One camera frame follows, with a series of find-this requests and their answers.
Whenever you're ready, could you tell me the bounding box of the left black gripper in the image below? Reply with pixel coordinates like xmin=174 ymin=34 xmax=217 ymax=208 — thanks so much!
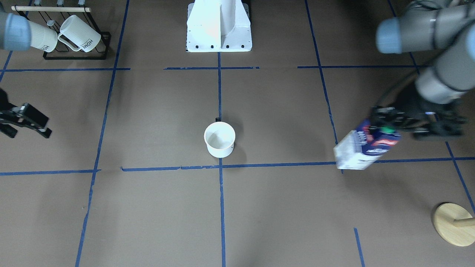
xmin=371 ymin=83 xmax=444 ymax=132

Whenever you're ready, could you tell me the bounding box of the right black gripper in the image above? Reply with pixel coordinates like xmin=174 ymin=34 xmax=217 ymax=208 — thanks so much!
xmin=0 ymin=89 xmax=52 ymax=138

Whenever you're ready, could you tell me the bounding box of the blue Pascual milk carton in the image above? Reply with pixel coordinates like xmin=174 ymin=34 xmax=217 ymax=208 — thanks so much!
xmin=334 ymin=118 xmax=402 ymax=170

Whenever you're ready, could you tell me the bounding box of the white smiley face mug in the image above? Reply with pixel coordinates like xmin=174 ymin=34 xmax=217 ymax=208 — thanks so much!
xmin=203 ymin=117 xmax=236 ymax=158

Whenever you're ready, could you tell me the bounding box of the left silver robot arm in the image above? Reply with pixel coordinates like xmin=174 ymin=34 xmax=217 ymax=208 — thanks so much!
xmin=370 ymin=0 xmax=474 ymax=139

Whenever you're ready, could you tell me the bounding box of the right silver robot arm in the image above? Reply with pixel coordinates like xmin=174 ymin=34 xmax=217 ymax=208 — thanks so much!
xmin=0 ymin=9 xmax=52 ymax=138

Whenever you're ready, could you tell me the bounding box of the white ribbed HOME mug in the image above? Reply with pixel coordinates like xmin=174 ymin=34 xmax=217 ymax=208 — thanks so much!
xmin=58 ymin=15 xmax=101 ymax=52

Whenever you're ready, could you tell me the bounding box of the wooden mug tree stand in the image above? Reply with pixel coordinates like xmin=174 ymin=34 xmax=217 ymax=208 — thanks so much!
xmin=432 ymin=202 xmax=475 ymax=247

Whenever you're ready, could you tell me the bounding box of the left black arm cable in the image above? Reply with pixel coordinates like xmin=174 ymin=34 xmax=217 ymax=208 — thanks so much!
xmin=375 ymin=69 xmax=422 ymax=110

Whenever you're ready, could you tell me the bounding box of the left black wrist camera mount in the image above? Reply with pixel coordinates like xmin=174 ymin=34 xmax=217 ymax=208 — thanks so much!
xmin=413 ymin=99 xmax=468 ymax=142

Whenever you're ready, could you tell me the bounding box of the black wire mug rack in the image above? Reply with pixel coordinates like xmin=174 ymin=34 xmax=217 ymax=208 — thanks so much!
xmin=10 ymin=0 xmax=111 ymax=60

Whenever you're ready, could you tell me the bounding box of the white pedestal column base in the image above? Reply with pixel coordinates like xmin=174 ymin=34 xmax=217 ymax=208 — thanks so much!
xmin=186 ymin=0 xmax=253 ymax=53

